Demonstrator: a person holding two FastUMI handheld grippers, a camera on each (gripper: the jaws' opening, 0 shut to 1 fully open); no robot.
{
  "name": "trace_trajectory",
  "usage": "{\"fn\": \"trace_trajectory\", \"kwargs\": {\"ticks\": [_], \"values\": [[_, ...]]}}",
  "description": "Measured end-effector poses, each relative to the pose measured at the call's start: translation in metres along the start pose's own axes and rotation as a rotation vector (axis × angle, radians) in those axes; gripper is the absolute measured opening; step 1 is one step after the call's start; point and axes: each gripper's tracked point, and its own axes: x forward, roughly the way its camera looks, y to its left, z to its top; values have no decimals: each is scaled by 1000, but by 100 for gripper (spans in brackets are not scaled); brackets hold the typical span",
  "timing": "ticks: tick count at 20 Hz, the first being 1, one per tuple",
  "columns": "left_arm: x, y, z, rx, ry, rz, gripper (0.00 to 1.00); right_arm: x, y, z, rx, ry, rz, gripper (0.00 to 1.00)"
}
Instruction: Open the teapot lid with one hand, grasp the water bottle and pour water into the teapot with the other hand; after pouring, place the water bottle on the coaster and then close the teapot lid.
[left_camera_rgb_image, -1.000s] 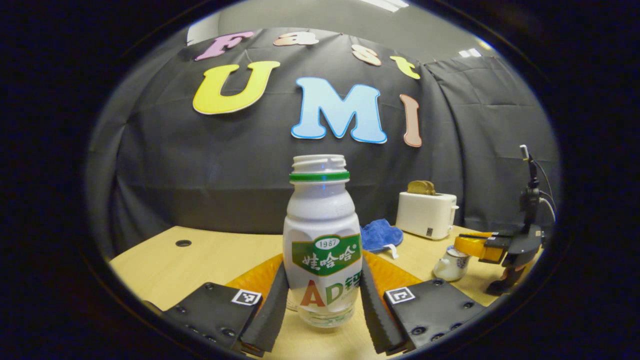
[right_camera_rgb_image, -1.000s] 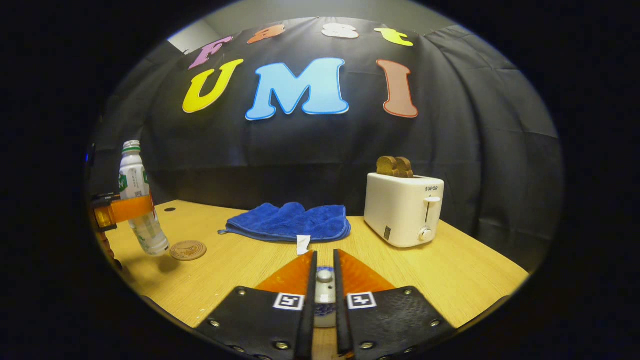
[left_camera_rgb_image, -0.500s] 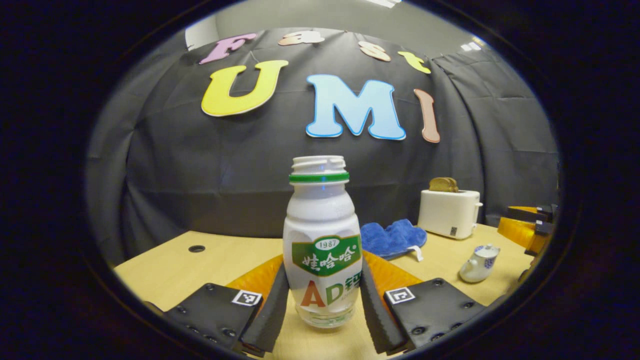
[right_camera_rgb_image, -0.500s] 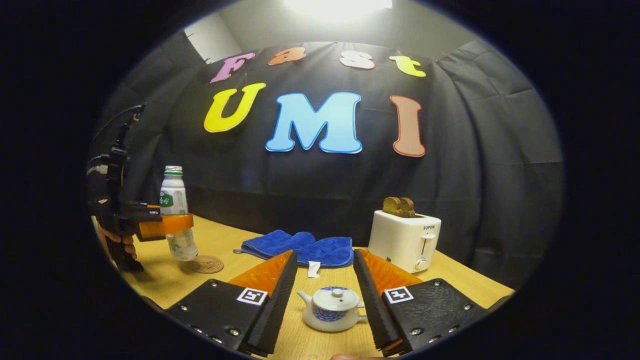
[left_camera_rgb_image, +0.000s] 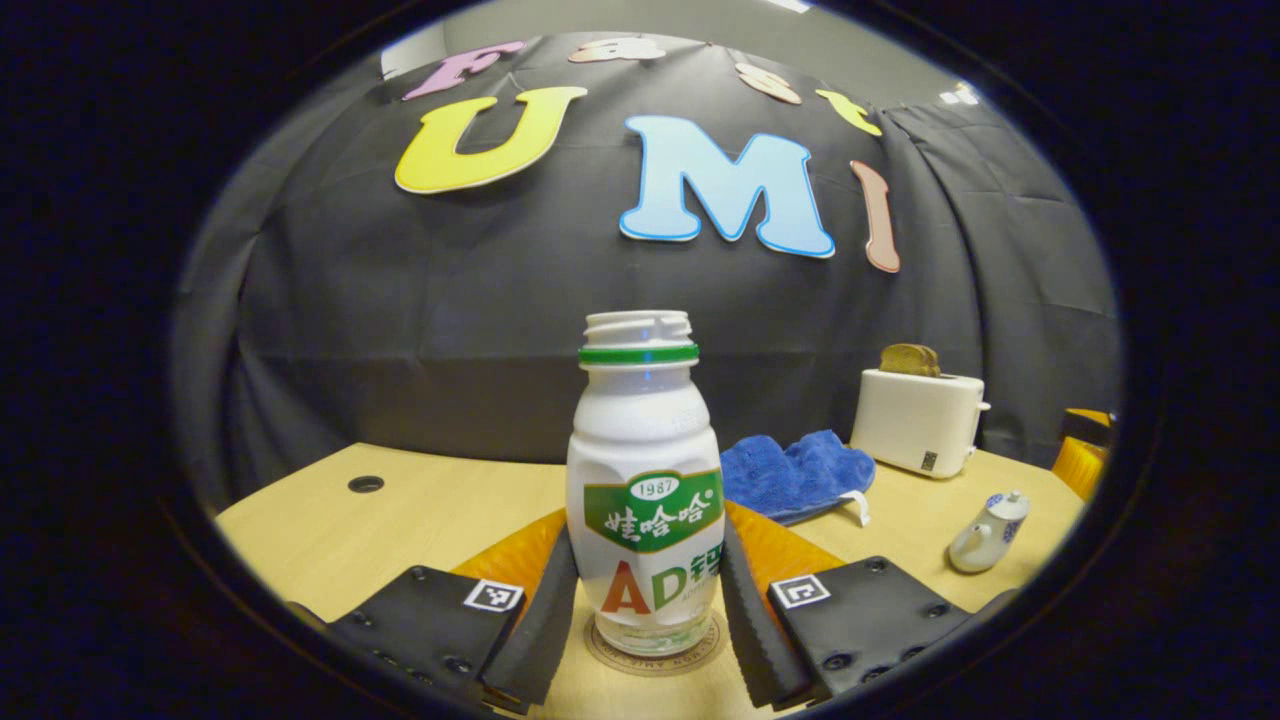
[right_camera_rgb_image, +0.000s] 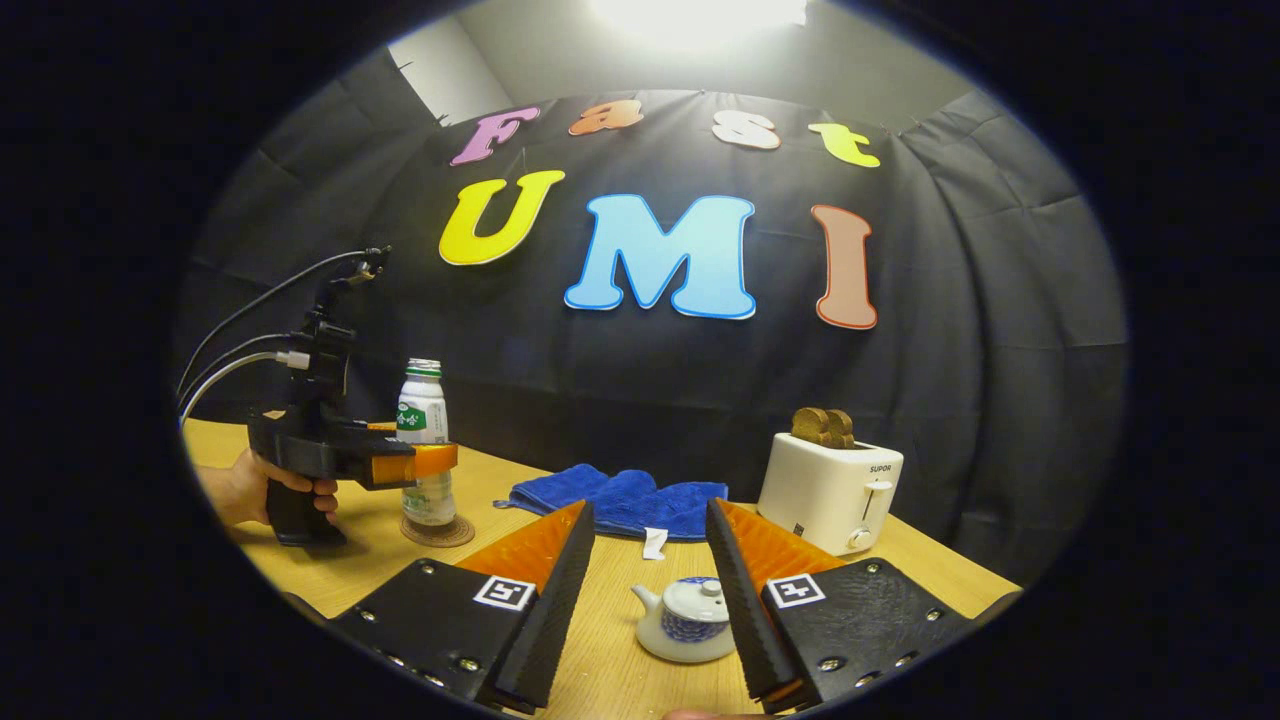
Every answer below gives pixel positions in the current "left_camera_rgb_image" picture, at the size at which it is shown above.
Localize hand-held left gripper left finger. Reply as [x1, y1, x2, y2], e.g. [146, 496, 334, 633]
[325, 508, 581, 717]

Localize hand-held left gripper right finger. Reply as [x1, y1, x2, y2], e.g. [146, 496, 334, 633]
[720, 505, 978, 713]

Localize round brown coaster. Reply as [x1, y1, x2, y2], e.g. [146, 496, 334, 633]
[583, 610, 727, 679]

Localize white water bottle green label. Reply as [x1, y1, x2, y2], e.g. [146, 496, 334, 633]
[566, 310, 725, 658]

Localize white toaster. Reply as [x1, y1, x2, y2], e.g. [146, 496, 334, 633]
[850, 368, 992, 480]

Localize blue cloth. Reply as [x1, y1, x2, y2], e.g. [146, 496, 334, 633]
[720, 430, 878, 528]

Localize brown toast slice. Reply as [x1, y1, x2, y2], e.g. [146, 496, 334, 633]
[880, 344, 942, 378]

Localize black backdrop cloth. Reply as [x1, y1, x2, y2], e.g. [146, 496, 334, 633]
[170, 30, 1123, 513]

